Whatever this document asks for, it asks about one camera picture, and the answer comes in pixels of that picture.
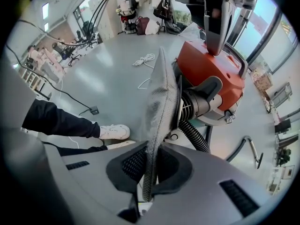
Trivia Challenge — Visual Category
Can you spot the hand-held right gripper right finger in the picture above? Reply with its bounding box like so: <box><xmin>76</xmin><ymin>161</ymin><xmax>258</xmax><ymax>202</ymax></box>
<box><xmin>138</xmin><ymin>142</ymin><xmax>282</xmax><ymax>225</ymax></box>

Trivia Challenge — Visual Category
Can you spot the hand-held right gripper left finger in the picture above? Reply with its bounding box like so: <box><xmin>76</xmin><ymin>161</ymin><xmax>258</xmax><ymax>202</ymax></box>
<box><xmin>43</xmin><ymin>141</ymin><xmax>148</xmax><ymax>225</ymax></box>

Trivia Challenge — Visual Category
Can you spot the red vacuum cleaner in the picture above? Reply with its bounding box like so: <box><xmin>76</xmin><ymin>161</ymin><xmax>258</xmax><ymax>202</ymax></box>
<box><xmin>164</xmin><ymin>40</ymin><xmax>249</xmax><ymax>143</ymax></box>

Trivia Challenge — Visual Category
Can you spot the grey mesh fabric piece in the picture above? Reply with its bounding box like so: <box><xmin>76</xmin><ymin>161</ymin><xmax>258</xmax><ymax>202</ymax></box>
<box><xmin>142</xmin><ymin>46</ymin><xmax>182</xmax><ymax>203</ymax></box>

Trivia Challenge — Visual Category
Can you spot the person's right white shoe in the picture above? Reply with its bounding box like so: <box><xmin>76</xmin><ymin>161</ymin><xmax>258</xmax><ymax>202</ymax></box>
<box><xmin>106</xmin><ymin>140</ymin><xmax>137</xmax><ymax>150</ymax></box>

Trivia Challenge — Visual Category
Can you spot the person's white shoe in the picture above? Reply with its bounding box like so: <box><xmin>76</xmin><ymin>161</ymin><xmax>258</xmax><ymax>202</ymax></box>
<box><xmin>106</xmin><ymin>140</ymin><xmax>137</xmax><ymax>150</ymax></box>
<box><xmin>99</xmin><ymin>123</ymin><xmax>131</xmax><ymax>141</ymax></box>

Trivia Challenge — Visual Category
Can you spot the person's left white shoe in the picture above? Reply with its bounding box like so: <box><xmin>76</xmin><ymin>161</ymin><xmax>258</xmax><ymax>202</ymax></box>
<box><xmin>99</xmin><ymin>123</ymin><xmax>131</xmax><ymax>141</ymax></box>

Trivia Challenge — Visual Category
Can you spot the black handbag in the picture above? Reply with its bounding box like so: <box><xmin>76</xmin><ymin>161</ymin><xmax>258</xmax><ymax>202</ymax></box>
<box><xmin>153</xmin><ymin>0</ymin><xmax>172</xmax><ymax>21</ymax></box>

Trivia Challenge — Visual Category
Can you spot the cardboard box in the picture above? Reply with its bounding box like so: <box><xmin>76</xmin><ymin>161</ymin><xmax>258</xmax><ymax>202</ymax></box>
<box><xmin>254</xmin><ymin>73</ymin><xmax>273</xmax><ymax>91</ymax></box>

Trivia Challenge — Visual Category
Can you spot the metal vacuum wand with nozzle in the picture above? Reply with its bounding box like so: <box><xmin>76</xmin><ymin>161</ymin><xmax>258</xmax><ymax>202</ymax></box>
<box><xmin>243</xmin><ymin>135</ymin><xmax>265</xmax><ymax>170</ymax></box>

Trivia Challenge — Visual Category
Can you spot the person's left leg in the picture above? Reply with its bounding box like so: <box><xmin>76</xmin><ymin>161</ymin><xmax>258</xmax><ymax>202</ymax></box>
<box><xmin>22</xmin><ymin>99</ymin><xmax>102</xmax><ymax>139</ymax></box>

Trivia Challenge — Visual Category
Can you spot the maroon backpack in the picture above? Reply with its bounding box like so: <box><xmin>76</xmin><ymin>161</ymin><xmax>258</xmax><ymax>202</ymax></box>
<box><xmin>135</xmin><ymin>16</ymin><xmax>150</xmax><ymax>36</ymax></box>

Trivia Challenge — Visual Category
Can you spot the grey metal cart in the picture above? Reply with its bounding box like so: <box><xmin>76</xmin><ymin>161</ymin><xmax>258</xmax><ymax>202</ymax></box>
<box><xmin>270</xmin><ymin>82</ymin><xmax>293</xmax><ymax>109</ymax></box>

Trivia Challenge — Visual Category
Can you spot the white locker cabinet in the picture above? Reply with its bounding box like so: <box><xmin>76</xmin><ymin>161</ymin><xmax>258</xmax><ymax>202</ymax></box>
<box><xmin>97</xmin><ymin>0</ymin><xmax>119</xmax><ymax>41</ymax></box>

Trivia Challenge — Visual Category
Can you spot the black office chair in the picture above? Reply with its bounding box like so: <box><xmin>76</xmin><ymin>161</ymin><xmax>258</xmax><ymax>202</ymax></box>
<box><xmin>52</xmin><ymin>42</ymin><xmax>82</xmax><ymax>67</ymax></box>
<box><xmin>76</xmin><ymin>21</ymin><xmax>99</xmax><ymax>49</ymax></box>

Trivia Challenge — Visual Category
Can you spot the thin white floor cable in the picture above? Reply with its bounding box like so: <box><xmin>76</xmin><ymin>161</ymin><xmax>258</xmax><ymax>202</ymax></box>
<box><xmin>67</xmin><ymin>135</ymin><xmax>81</xmax><ymax>150</ymax></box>

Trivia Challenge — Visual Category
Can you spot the black ribbed vacuum hose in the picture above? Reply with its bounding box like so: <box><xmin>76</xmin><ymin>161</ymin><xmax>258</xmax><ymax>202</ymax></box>
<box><xmin>178</xmin><ymin>120</ymin><xmax>249</xmax><ymax>163</ymax></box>

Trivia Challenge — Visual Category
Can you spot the coiled white power cord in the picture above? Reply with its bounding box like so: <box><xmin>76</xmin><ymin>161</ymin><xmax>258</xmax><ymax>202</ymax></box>
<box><xmin>132</xmin><ymin>53</ymin><xmax>156</xmax><ymax>90</ymax></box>

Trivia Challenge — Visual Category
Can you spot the thick black hanging cable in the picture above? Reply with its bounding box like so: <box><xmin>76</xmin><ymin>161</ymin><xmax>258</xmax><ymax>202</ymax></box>
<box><xmin>4</xmin><ymin>43</ymin><xmax>92</xmax><ymax>110</ymax></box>
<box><xmin>86</xmin><ymin>0</ymin><xmax>119</xmax><ymax>45</ymax></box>

